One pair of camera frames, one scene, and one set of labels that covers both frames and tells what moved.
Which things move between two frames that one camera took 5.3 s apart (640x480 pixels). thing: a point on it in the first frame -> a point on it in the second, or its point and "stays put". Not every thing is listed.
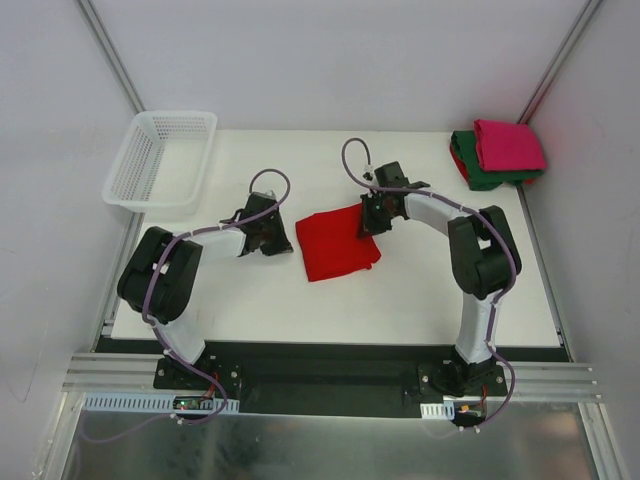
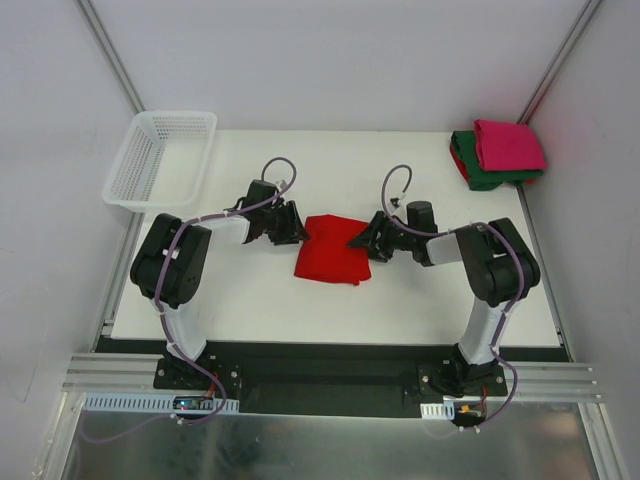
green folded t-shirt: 464,143 stays put
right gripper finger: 374,215 -> 366,238
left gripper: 273,235 -> 283,223
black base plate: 331,379 stays put
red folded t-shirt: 459,163 stays put
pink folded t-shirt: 508,146 stays put
